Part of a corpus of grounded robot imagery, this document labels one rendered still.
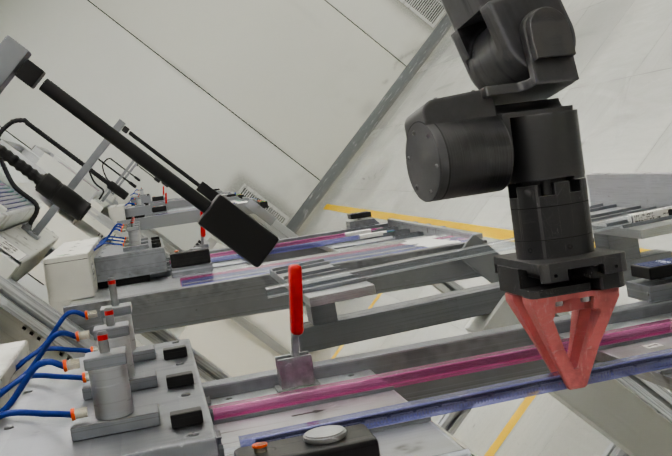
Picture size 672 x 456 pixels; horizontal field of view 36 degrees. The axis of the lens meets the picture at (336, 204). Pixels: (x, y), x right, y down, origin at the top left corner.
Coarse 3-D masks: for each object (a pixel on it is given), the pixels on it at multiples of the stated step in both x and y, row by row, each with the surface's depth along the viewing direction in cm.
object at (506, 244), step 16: (592, 224) 116; (608, 224) 116; (624, 224) 116; (512, 240) 114; (432, 256) 112; (448, 256) 113; (464, 256) 113; (352, 272) 111; (368, 272) 111; (384, 272) 111; (272, 288) 109; (288, 288) 110; (304, 288) 110
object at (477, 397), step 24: (624, 360) 77; (648, 360) 76; (504, 384) 75; (528, 384) 75; (552, 384) 75; (384, 408) 74; (408, 408) 73; (432, 408) 73; (456, 408) 74; (264, 432) 72; (288, 432) 72
